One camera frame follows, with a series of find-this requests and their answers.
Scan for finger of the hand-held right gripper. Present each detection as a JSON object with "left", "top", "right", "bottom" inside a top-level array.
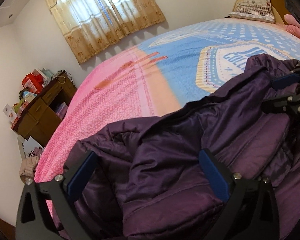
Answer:
[
  {"left": 262, "top": 90, "right": 300, "bottom": 117},
  {"left": 272, "top": 61, "right": 300, "bottom": 90}
]

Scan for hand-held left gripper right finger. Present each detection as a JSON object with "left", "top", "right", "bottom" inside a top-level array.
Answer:
[{"left": 198, "top": 149, "right": 281, "bottom": 240}]

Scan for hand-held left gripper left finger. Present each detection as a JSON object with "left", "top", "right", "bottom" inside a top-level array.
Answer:
[{"left": 15, "top": 150, "right": 99, "bottom": 240}]

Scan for purple quilted jacket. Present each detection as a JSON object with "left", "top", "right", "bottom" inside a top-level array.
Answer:
[{"left": 50, "top": 54, "right": 300, "bottom": 240}]

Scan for pile of beige clothes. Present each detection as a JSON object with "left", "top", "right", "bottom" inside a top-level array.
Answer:
[{"left": 19, "top": 155, "right": 40, "bottom": 184}]

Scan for pink folded quilt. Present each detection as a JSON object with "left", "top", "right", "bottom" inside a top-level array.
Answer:
[{"left": 284, "top": 14, "right": 300, "bottom": 43}]

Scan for white paper bag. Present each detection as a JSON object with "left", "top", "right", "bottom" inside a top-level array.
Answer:
[{"left": 22, "top": 136, "right": 45, "bottom": 159}]

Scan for purple box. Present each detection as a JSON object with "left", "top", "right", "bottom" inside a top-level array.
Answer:
[{"left": 55, "top": 102, "right": 69, "bottom": 117}]

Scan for brown wooden desk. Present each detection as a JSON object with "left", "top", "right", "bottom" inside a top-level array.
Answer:
[{"left": 11, "top": 74, "right": 78, "bottom": 148}]

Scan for patterned grey pillow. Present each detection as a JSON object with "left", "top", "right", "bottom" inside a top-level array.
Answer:
[{"left": 229, "top": 0, "right": 275, "bottom": 23}]

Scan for flat red box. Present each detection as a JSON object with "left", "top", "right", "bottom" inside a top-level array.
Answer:
[{"left": 10, "top": 116, "right": 23, "bottom": 131}]

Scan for pink and blue printed bedspread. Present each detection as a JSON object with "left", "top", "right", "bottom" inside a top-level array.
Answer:
[{"left": 34, "top": 17, "right": 300, "bottom": 230}]

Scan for white printed card box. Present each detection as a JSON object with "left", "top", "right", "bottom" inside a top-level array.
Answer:
[{"left": 4, "top": 104, "right": 17, "bottom": 124}]

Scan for red gift bag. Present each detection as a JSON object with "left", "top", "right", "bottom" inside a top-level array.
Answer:
[{"left": 22, "top": 73, "right": 44, "bottom": 93}]

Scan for light blue bag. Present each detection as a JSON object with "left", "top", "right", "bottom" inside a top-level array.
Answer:
[{"left": 41, "top": 68, "right": 53, "bottom": 80}]

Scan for beige floral window curtain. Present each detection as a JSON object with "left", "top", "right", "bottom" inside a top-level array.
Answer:
[{"left": 41, "top": 0, "right": 166, "bottom": 65}]

